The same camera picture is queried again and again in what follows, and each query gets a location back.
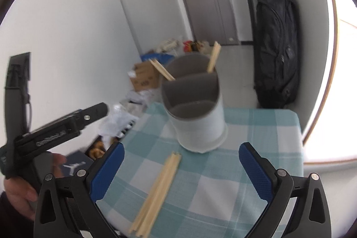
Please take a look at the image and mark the person left hand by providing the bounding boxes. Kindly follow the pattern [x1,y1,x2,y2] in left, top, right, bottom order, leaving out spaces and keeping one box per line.
[4,152,68,222]

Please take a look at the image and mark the navy jordan shoe box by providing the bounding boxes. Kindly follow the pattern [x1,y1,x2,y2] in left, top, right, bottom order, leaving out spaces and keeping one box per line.
[60,151,93,177]

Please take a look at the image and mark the brown boots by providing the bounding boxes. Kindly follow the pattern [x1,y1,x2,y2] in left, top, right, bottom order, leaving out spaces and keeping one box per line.
[88,140,106,160]

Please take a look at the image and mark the wooden chopstick bundle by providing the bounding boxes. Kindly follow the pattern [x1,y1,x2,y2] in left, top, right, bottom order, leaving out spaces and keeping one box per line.
[129,152,182,237]

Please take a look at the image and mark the teal plaid tablecloth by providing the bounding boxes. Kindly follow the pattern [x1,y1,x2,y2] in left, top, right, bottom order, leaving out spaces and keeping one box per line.
[98,103,303,237]

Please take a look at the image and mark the white plastic bag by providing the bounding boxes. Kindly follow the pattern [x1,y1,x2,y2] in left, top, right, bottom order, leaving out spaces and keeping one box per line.
[98,104,139,137]

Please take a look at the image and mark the grey plastic mailer bag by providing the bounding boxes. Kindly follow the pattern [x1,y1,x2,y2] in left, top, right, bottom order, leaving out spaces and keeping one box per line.
[120,89,157,115]

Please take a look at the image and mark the brown cardboard box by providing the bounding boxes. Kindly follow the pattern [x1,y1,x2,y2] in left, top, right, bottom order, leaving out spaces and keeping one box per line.
[129,61,159,92]

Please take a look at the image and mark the chopstick in holder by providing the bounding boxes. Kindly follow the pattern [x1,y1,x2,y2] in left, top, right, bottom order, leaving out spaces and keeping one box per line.
[149,59,175,82]
[206,42,222,73]

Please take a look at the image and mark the white grey utensil holder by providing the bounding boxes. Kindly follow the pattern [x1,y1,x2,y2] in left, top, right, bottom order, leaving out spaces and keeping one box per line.
[160,53,228,153]

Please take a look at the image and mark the blue cardboard box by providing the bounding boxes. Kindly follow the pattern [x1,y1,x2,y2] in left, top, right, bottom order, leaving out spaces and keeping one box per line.
[140,53,174,65]

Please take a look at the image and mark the black backpack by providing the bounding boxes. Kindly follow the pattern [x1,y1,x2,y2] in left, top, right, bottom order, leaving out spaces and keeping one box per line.
[253,0,300,109]

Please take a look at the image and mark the beige cloth pile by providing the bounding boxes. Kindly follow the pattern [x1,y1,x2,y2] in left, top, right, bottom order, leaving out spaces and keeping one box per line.
[155,38,181,53]

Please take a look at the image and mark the black yellow paper bag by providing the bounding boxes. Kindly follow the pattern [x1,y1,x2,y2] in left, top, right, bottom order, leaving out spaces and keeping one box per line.
[183,40,203,53]

